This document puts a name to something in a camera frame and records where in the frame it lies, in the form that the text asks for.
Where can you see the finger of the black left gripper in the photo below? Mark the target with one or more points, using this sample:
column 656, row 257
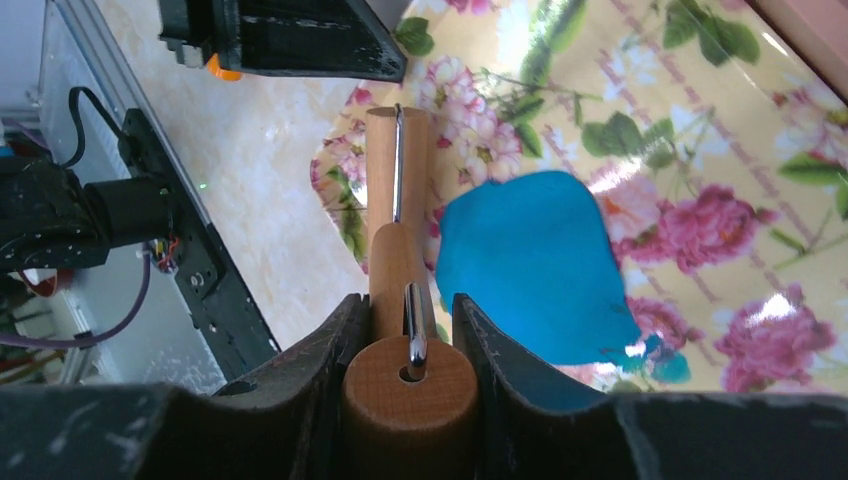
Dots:
column 283, row 38

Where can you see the blue dough piece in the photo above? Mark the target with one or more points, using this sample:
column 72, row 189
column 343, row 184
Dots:
column 534, row 255

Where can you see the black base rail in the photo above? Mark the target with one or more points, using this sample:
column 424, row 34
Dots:
column 221, row 306

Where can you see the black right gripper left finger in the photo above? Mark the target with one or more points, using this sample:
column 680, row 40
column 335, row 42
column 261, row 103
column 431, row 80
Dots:
column 279, row 421

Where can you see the wooden double-ended roller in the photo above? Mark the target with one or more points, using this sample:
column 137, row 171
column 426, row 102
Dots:
column 409, row 399

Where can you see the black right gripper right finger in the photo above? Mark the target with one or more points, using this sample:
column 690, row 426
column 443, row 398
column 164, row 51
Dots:
column 538, row 423

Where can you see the pink rectangular tray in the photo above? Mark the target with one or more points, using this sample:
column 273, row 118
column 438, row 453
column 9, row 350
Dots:
column 816, row 30

